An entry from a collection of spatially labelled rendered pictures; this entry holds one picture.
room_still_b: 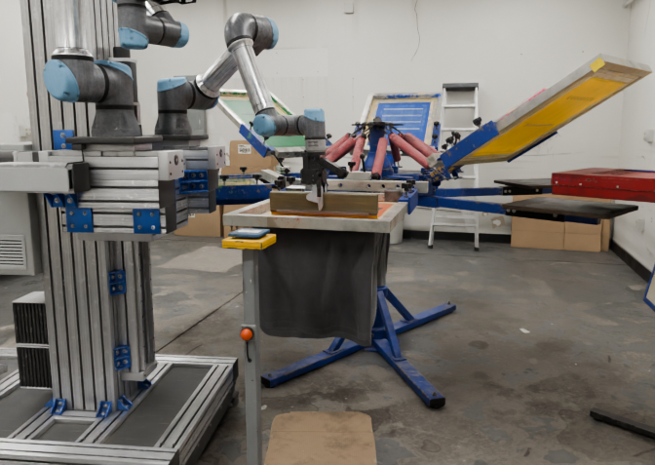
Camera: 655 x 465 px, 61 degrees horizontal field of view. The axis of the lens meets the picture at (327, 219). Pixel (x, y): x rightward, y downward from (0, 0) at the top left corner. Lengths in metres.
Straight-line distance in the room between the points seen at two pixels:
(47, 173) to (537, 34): 5.52
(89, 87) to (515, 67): 5.27
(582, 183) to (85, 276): 1.93
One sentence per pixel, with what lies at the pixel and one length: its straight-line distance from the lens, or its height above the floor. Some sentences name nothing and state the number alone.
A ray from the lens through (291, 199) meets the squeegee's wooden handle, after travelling 2.08.
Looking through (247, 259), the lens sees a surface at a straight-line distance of 1.76.
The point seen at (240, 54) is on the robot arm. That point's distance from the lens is 2.09.
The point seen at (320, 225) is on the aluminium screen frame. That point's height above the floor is 0.97.
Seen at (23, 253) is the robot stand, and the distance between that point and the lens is 2.28.
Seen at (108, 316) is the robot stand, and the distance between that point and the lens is 2.24.
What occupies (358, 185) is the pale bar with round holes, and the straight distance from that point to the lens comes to 2.65.
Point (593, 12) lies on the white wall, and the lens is 6.69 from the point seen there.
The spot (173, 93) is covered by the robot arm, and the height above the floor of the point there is 1.42.
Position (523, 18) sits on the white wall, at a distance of 6.61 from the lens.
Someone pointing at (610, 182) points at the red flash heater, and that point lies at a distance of 2.41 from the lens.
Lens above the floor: 1.29
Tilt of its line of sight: 9 degrees down
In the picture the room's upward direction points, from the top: straight up
